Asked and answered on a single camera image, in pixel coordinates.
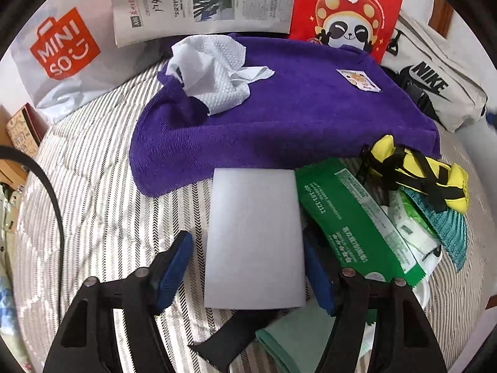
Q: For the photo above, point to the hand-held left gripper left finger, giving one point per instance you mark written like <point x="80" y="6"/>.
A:
<point x="176" y="264"/>

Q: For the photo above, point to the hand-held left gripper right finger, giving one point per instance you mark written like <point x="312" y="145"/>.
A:
<point x="318" y="276"/>

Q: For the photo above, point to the white foam sponge block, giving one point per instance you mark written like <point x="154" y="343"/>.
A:
<point x="254" y="241"/>

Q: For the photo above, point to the green white tissue pack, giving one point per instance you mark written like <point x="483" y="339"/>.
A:
<point x="411" y="229"/>

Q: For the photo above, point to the green foil packet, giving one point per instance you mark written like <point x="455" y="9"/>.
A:
<point x="349" y="217"/>

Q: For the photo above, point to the light green cloth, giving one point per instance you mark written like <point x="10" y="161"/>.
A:
<point x="279" y="342"/>

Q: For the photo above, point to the striped bed sheet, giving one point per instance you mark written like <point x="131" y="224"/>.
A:
<point x="97" y="202"/>

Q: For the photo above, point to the teal knitted cloth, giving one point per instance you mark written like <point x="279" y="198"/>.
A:
<point x="454" y="233"/>

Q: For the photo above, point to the purple towel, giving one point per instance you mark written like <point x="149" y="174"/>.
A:
<point x="291" y="124"/>

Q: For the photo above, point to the pale floral cloth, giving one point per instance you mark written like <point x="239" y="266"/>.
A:
<point x="11" y="318"/>

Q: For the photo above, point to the wooden board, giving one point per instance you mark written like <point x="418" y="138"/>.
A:
<point x="11" y="171"/>

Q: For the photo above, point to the white textured paper towel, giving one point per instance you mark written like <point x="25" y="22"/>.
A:
<point x="217" y="70"/>

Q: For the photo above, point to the brown patterned box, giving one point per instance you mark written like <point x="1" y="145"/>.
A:
<point x="21" y="132"/>

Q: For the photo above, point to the white canvas bag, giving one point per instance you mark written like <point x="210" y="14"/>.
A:
<point x="458" y="101"/>

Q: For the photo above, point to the white plastic shopping bag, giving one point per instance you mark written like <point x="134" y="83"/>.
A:
<point x="66" y="46"/>

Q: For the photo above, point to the newspaper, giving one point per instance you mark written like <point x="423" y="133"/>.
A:
<point x="174" y="7"/>

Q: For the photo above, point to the red panda print bag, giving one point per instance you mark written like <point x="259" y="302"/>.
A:
<point x="310" y="7"/>

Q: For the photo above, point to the wooden door frame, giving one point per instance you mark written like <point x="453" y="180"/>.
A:
<point x="442" y="15"/>

